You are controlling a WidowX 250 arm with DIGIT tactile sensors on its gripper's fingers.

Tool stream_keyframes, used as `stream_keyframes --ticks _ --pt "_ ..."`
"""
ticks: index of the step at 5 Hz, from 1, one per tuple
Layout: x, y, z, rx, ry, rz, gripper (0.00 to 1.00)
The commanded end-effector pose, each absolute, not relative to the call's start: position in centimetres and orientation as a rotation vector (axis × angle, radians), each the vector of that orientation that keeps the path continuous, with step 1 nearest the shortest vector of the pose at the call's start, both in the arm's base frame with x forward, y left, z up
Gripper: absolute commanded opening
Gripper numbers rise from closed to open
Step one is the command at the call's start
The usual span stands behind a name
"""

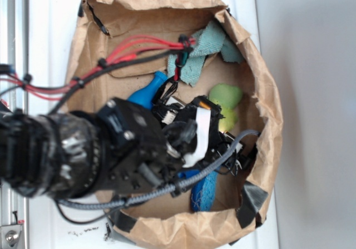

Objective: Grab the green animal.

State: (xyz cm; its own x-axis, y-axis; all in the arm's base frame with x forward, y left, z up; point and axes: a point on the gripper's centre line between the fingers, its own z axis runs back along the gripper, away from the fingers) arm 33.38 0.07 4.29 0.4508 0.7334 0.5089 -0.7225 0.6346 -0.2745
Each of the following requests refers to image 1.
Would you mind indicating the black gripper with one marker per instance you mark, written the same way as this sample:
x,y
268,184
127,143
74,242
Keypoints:
x,y
143,150

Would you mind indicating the green plush animal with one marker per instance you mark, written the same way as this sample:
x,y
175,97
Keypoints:
x,y
228,98

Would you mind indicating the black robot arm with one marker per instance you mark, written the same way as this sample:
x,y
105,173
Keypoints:
x,y
56,154

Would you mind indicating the blue plastic bottle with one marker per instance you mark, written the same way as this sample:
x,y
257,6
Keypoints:
x,y
145,95

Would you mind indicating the blue sponge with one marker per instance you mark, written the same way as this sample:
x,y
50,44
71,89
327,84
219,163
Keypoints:
x,y
202,193

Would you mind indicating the brown paper bag tray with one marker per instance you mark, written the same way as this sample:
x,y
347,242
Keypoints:
x,y
241,201

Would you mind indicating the teal terry cloth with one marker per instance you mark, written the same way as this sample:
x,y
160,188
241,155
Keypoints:
x,y
210,40

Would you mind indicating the white plastic tray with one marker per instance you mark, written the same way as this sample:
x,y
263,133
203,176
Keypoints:
x,y
52,24

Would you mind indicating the aluminium frame rail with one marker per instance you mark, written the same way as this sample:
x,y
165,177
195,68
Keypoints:
x,y
14,49

